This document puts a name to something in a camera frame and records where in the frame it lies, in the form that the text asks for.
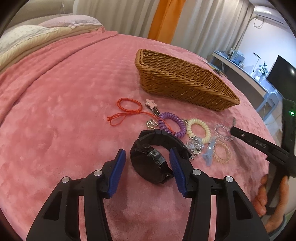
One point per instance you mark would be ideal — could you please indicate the white desk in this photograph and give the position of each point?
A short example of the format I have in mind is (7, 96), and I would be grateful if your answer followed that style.
(244, 82)

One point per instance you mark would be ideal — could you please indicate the orange curtain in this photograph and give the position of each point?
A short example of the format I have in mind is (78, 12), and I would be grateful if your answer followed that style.
(165, 20)

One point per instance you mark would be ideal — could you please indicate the light blue hair clip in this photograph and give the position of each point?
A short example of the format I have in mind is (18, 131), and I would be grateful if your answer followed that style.
(208, 155)

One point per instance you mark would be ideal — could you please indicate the pink star hair clip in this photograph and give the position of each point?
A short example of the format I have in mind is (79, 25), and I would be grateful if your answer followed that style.
(152, 106)

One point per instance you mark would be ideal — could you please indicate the right hand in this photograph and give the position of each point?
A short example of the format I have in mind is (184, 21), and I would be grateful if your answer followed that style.
(260, 202)

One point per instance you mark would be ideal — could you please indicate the white dotted pillow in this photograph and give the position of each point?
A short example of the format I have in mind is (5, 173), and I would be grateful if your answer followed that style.
(21, 34)

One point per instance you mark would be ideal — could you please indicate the pink fleece blanket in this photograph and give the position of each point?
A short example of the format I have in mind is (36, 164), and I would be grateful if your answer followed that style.
(54, 108)

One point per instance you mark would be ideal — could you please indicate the books on desk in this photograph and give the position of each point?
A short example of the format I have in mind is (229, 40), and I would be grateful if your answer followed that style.
(236, 56)

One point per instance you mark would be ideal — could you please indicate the beige padded headboard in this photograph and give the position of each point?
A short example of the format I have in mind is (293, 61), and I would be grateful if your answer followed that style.
(38, 11)

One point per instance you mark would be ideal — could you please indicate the white vase with flowers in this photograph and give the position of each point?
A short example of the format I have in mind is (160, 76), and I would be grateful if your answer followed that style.
(263, 71)

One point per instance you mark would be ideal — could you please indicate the brown wicker basket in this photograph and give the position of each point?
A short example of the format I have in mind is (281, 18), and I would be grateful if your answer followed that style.
(164, 75)

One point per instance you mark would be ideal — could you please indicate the white air conditioner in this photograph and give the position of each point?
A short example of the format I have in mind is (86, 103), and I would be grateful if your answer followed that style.
(270, 16)

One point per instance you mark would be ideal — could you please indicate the black television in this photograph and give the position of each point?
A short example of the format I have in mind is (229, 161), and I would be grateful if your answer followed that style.
(282, 77)

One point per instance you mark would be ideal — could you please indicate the small items on bed edge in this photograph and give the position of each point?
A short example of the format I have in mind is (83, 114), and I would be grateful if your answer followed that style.
(213, 68)

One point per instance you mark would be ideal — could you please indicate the white chair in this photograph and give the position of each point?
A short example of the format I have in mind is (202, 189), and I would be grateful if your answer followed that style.
(266, 105)

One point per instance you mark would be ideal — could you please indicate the beige curtain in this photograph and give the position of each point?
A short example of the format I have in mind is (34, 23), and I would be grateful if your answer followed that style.
(203, 27)

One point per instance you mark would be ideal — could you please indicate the white desk lamp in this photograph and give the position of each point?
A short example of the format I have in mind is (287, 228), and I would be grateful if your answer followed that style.
(258, 58)

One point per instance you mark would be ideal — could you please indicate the black smart watch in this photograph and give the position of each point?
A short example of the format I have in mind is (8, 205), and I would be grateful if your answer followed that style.
(148, 162)

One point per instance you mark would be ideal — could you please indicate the pink pillow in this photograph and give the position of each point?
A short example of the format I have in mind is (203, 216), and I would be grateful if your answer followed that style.
(71, 21)

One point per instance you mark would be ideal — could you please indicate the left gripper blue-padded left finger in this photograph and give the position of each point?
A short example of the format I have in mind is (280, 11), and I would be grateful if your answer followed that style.
(58, 219)

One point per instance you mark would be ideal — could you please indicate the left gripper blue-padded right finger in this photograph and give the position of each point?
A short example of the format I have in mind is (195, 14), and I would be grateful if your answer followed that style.
(236, 218)

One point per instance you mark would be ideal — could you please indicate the beige quilt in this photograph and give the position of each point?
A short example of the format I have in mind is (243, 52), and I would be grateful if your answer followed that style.
(18, 52)

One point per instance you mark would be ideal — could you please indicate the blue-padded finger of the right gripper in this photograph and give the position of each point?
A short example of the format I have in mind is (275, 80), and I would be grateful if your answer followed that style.
(274, 153)

